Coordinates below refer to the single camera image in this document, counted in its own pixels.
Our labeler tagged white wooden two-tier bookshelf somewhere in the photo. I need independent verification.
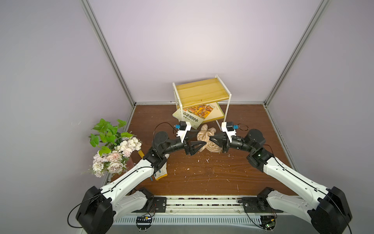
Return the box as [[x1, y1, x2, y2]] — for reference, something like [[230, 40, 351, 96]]
[[172, 75, 232, 122]]

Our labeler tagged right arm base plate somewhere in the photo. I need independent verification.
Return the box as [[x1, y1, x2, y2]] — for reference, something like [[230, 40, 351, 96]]
[[238, 197, 283, 213]]

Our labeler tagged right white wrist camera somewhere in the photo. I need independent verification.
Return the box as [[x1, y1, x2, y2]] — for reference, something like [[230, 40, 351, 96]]
[[221, 121, 239, 142]]

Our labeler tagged brown striped cloth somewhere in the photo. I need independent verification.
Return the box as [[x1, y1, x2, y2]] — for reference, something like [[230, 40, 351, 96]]
[[197, 124, 222, 153]]

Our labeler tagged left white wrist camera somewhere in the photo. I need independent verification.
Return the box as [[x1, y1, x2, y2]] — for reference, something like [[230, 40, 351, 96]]
[[175, 121, 191, 142]]

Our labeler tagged artificial flower bouquet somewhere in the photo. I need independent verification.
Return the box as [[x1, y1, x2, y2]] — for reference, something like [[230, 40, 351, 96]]
[[89, 119, 142, 177]]

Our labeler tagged aluminium front rail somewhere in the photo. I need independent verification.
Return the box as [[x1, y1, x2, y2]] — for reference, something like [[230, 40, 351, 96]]
[[111, 191, 313, 220]]

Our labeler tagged white work glove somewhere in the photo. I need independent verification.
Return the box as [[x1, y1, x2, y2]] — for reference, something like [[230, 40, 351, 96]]
[[151, 154, 169, 180]]

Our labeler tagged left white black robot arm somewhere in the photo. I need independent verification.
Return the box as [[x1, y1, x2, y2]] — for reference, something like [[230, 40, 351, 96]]
[[75, 130, 206, 234]]

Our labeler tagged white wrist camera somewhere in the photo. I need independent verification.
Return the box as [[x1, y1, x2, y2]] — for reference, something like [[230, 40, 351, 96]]
[[175, 121, 191, 142], [221, 121, 239, 142]]

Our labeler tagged left small circuit board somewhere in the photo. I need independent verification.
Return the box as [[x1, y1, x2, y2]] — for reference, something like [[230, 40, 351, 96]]
[[135, 215, 153, 231]]

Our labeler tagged right small circuit board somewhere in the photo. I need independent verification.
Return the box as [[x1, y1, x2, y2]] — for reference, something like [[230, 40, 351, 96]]
[[260, 215, 276, 231]]

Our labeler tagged colourful China history picture book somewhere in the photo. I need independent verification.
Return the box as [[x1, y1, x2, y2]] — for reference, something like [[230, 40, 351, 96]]
[[172, 104, 217, 129]]

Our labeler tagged small circuit board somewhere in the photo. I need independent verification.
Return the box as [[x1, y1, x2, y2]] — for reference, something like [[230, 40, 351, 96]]
[[135, 215, 153, 231], [260, 215, 276, 231]]

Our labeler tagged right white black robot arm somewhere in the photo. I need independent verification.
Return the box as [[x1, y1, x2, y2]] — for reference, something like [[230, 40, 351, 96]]
[[210, 129, 353, 234]]

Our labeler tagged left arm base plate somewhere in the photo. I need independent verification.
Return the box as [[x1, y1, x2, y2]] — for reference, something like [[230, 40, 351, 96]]
[[134, 197, 167, 213]]

